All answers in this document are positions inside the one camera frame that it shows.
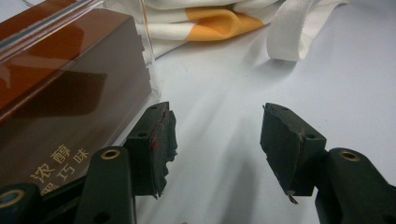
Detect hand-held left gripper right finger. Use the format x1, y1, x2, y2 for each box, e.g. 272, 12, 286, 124
260, 102, 328, 205

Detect clear plastic container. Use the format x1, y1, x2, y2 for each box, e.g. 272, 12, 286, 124
0, 0, 162, 190

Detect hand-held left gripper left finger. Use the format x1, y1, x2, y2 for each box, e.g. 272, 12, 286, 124
123, 101, 178, 200

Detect white tote bag coloured blobs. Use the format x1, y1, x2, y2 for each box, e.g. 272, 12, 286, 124
106, 0, 353, 63

